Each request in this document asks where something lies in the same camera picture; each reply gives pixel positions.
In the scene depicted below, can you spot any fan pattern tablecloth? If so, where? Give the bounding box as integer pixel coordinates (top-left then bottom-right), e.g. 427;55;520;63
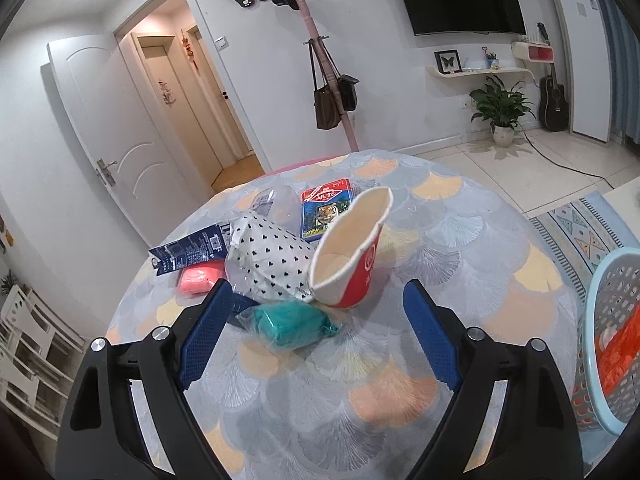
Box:
102;149;593;480

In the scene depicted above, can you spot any green packet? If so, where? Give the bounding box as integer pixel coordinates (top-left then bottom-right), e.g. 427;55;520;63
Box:
235;301;341;352

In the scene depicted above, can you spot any cream hallway door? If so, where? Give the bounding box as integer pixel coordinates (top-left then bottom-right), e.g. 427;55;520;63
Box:
190;27;253;156
137;35;226;171

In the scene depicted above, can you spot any white and red wall box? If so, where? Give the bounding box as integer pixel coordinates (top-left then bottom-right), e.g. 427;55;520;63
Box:
511;42;556;62

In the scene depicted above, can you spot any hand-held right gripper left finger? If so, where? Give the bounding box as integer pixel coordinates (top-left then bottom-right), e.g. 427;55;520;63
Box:
60;277;236;480

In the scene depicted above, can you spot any black floor cable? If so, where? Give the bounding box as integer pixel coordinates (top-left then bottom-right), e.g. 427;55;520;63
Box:
522;130;621;181

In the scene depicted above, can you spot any framed butterfly picture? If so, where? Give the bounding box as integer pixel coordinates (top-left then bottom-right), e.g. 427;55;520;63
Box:
434;49;461;75

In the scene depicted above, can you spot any light blue plastic basket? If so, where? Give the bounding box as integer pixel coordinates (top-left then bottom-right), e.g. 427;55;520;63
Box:
570;247;640;438

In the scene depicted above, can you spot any white slatted rack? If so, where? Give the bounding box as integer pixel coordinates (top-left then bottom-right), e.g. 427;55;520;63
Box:
0;282;88;441

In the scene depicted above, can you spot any black guitar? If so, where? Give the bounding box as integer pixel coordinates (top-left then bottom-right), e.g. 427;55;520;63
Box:
536;22;570;132

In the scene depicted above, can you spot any red and blue tiger box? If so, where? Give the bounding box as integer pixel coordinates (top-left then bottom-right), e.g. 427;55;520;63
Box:
299;179;358;246

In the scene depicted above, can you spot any clear plastic bag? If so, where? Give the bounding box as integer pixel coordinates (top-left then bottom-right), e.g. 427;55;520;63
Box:
247;182;306;233

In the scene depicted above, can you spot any dark blue carton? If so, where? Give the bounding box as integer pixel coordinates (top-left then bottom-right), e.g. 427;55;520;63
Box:
149;225;236;278

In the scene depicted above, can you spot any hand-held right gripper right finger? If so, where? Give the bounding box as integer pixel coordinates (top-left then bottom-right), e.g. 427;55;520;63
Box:
400;279;586;480

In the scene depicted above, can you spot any white polka dot bag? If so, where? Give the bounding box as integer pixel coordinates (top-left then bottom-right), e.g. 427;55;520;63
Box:
225;211;321;306

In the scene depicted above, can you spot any potted green plant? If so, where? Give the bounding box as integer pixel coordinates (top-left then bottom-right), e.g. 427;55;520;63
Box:
469;75;536;148

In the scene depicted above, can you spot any white standing air conditioner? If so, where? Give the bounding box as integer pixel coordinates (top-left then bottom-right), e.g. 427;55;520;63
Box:
545;0;613;143

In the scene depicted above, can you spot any brown shoulder bag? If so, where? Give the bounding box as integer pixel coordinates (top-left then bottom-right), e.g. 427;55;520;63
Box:
314;40;346;131

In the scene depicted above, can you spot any orange plastic bag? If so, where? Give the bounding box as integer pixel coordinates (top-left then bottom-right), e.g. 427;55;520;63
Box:
597;317;640;413

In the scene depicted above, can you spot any white open door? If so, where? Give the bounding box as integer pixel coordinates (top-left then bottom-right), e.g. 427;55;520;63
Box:
47;35;201;256

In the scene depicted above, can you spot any pink packet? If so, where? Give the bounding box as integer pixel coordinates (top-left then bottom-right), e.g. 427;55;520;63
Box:
180;260;228;295

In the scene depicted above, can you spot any red and beige paper cup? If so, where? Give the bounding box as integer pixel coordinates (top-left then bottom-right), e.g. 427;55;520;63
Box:
307;186;393;309

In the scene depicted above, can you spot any pink coat rack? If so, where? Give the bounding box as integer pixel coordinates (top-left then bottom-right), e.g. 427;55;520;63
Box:
277;0;361;153

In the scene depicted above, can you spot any white coffee table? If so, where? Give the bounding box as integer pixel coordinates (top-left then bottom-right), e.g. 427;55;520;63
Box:
602;177;640;211

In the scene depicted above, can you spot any white curved wall shelf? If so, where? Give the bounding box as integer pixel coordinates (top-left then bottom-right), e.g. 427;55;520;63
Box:
425;65;536;86

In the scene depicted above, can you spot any black shoulder bag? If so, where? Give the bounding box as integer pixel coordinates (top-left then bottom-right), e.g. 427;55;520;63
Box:
337;74;360;112

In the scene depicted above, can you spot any blue curtain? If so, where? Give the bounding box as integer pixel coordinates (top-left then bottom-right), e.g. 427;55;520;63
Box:
597;0;640;146

